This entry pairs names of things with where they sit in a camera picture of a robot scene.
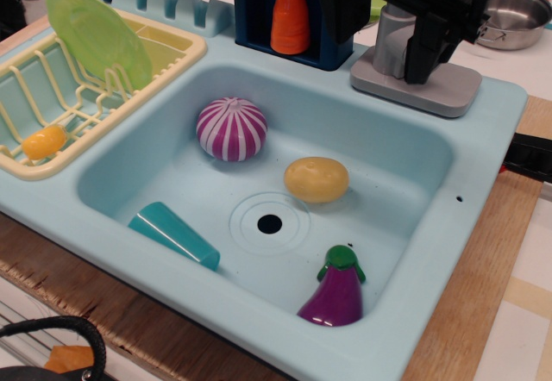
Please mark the yellow toy lemon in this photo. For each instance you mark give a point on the yellow toy lemon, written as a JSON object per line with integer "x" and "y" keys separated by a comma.
{"x": 45, "y": 142}

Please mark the stainless steel pot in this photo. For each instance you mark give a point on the stainless steel pot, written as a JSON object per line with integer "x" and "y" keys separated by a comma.
{"x": 514, "y": 24}

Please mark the dark blue utensil holder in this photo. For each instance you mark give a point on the dark blue utensil holder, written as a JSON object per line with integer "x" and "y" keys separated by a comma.
{"x": 253, "y": 26}

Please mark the purple toy eggplant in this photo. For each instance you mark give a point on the purple toy eggplant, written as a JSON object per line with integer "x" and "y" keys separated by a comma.
{"x": 337, "y": 301}

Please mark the purple striped toy onion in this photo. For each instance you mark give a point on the purple striped toy onion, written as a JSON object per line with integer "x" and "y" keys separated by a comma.
{"x": 231, "y": 129}

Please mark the black clamp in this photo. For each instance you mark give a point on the black clamp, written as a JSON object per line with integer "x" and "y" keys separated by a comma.
{"x": 529, "y": 156}

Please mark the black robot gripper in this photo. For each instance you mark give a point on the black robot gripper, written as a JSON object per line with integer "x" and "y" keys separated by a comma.
{"x": 439, "y": 28}

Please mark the green plastic plate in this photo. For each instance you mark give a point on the green plastic plate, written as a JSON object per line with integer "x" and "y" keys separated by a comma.
{"x": 100, "y": 39}

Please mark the yellow dish drying rack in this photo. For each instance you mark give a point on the yellow dish drying rack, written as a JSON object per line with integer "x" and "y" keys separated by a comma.
{"x": 42, "y": 84}

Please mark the orange toy carrot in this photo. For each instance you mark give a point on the orange toy carrot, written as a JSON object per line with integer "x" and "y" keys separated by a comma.
{"x": 290, "y": 33}

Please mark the teal plastic cup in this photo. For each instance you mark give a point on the teal plastic cup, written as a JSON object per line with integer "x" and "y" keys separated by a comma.
{"x": 159, "y": 223}

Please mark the yellow toy potato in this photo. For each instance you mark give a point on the yellow toy potato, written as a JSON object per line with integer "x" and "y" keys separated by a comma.
{"x": 316, "y": 179}

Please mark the grey toy faucet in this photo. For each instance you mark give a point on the grey toy faucet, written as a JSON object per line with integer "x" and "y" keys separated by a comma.
{"x": 381, "y": 70}

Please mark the light blue toy sink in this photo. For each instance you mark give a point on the light blue toy sink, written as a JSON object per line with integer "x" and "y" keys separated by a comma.
{"x": 417, "y": 185}

